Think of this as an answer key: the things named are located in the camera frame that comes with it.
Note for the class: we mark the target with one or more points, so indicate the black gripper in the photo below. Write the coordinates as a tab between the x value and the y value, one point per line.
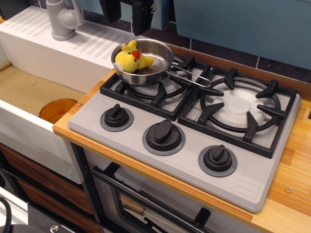
142	13

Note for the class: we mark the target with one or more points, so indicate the yellow stuffed duck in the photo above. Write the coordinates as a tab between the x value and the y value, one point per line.
130	59

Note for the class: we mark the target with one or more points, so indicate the stainless steel pan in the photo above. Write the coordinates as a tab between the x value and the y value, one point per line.
159	70

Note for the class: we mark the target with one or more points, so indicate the black left stove knob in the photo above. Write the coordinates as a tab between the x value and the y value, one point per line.
116	119

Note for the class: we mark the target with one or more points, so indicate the black stove knob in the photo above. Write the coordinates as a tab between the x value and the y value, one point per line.
116	119
217	161
164	138

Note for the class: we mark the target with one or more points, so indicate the black middle stove knob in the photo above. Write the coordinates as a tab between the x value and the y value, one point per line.
164	138

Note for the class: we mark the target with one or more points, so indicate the grey toy stove top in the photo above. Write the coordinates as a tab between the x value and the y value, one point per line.
247	187

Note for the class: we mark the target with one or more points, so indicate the black right stove knob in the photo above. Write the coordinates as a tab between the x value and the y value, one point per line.
217	161

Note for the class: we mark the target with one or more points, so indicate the grey toy faucet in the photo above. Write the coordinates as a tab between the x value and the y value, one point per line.
64	21

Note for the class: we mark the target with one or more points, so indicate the black left burner grate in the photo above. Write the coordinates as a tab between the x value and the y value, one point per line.
165	99

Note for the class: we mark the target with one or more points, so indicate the black burner grate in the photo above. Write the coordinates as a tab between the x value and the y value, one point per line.
249	113
165	99

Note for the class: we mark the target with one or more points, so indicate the white toy sink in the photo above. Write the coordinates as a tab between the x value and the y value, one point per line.
36	70

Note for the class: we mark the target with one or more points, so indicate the black right burner grate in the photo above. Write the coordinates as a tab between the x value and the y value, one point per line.
249	113

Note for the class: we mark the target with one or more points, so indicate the wooden drawer front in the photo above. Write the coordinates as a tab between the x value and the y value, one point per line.
47	190

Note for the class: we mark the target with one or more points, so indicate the oven door with handle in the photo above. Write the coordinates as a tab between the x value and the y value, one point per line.
143	206

